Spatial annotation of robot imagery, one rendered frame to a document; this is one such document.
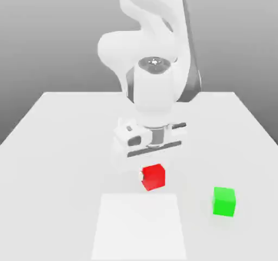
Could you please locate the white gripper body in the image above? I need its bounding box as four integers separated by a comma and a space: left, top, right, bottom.
121, 141, 185, 170

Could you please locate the small red cube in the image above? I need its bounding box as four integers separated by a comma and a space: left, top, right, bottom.
141, 163, 166, 192

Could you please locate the small green cube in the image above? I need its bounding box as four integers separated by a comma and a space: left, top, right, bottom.
212, 186, 236, 218

